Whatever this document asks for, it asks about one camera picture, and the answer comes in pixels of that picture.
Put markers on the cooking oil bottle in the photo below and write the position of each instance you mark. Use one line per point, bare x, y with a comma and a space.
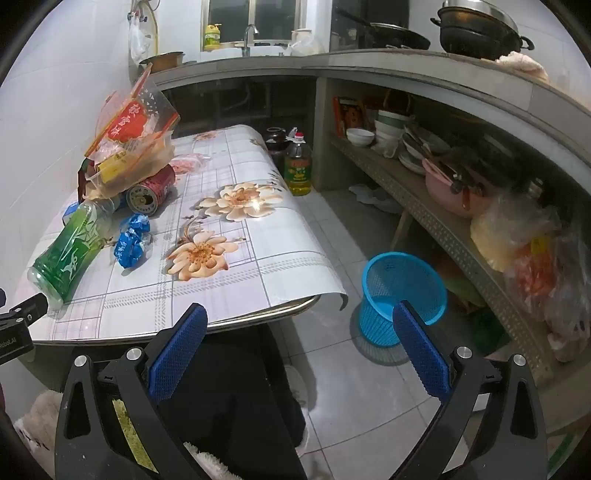
298, 168

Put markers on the wooden shelf leg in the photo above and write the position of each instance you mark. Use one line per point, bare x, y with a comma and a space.
402, 230

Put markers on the orange plastic bag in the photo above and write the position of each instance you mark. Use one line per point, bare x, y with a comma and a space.
531, 274

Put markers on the concrete kitchen counter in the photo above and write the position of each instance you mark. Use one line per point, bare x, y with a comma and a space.
415, 67

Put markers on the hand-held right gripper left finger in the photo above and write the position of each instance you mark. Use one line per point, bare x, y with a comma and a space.
178, 355

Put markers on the white fuzzy slipper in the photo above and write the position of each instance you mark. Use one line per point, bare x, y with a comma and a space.
295, 387

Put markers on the stack of plates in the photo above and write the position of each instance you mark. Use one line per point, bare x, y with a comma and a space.
415, 159

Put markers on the pale cloth on counter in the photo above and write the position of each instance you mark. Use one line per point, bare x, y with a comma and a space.
524, 64

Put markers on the black pants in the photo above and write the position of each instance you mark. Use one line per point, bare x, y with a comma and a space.
249, 383

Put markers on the hanging clear plastic bag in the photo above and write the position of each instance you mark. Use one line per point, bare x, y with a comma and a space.
138, 41

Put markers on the white plastic bag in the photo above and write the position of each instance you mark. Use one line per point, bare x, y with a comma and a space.
304, 44

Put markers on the green bag under shelf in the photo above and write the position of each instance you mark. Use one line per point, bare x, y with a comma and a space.
487, 330

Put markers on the white cloth scrap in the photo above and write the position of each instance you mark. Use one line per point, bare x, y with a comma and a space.
374, 196

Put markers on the green dish soap bottle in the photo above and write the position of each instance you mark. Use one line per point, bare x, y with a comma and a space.
212, 39

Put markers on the window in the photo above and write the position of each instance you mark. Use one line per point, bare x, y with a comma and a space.
268, 21

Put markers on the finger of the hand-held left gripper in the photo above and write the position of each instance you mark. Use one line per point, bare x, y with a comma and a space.
25, 309

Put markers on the stack of bowls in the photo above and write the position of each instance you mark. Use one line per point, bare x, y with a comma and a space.
392, 127

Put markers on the blue plastic mesh basket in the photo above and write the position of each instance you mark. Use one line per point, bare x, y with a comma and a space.
401, 281

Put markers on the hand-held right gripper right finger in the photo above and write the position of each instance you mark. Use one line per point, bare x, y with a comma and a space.
422, 350

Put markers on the red printed plastic bag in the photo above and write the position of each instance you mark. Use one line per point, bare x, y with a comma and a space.
131, 120

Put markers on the bag of yellow flatbread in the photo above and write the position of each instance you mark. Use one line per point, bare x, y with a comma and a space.
491, 242

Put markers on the black wok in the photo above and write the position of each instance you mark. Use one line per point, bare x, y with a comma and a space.
392, 37

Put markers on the metal faucet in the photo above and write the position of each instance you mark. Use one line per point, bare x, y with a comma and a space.
248, 39

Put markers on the red drink can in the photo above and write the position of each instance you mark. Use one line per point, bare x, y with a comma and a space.
150, 191

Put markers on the blue snack wrapper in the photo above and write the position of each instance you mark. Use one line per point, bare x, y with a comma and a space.
137, 225
129, 249

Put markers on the black steamer pot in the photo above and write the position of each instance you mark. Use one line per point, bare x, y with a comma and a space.
480, 32

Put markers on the green plastic bottle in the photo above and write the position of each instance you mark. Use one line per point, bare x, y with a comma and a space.
69, 249

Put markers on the white and yellow medicine box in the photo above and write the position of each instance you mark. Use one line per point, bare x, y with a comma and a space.
113, 168

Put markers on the pink clear plastic wrapper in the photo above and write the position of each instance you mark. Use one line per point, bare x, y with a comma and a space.
187, 164

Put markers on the white bowl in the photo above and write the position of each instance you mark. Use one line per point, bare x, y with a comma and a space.
360, 137

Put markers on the dark ceramic jar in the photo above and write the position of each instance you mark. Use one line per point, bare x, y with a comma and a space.
276, 145

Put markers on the pink plastic basin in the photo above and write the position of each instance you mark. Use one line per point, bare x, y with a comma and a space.
450, 191

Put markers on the red cardboard box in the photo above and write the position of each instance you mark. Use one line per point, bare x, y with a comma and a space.
348, 115

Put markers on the floral tablecloth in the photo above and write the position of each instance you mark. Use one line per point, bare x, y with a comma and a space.
221, 240

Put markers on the large clear plastic bag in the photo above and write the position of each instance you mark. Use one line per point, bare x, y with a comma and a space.
568, 277

